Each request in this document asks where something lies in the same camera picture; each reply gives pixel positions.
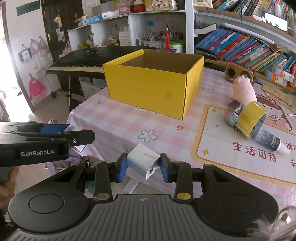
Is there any white charger plug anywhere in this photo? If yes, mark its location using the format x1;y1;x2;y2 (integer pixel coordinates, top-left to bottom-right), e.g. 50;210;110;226
123;144;161;182

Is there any grey purple toy truck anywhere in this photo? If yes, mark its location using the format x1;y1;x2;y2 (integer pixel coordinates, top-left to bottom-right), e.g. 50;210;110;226
224;99;244;126

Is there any blue white spray bottle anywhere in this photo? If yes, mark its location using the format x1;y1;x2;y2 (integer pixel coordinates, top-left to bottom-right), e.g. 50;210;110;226
254;128;290;155

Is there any yellow tape roll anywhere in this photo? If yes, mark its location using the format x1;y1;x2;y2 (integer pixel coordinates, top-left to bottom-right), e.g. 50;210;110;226
236;101;267;139

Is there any pink plush pig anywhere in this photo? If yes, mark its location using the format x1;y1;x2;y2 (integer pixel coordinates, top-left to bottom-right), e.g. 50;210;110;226
232;76;257;107

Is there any person's left hand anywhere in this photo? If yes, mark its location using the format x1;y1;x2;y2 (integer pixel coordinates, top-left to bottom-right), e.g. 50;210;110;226
0;166;19;212

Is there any pink backpack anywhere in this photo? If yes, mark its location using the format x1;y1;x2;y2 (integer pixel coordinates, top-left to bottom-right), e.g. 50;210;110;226
29;73;47;101

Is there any black electronic keyboard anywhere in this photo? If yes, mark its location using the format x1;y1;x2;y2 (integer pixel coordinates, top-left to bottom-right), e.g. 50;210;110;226
46;46;149;78

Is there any pink checkered tablecloth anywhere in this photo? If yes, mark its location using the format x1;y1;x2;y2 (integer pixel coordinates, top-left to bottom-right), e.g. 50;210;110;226
68;68;295;206

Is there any yellow cardboard box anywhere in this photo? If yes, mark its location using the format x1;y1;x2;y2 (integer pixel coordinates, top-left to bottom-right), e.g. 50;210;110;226
103;49;205;120

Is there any wooden retro speaker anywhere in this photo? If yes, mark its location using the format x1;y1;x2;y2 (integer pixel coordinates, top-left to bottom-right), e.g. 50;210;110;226
225;62;255;84

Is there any green lid white jar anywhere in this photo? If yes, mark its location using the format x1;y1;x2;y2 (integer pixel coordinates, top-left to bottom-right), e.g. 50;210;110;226
169;41;183;53

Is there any red bottle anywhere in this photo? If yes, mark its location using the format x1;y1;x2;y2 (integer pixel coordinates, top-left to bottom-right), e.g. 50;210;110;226
165;27;170;52

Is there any row of leaning books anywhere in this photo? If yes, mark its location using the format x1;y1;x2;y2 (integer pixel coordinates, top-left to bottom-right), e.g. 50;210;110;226
194;27;295;88

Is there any orange white box lower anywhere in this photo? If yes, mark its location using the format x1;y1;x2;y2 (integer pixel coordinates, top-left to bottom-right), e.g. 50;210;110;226
265;70;287;86

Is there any orange white box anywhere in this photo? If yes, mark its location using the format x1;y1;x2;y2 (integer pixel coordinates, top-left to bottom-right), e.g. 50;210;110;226
265;70;287;86
272;66;294;82

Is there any orange white box upper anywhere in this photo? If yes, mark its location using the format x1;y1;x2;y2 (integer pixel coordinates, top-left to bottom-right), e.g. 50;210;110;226
272;66;294;82

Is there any white bookshelf unit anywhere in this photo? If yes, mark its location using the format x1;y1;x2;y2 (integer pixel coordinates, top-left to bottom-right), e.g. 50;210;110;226
67;0;296;70

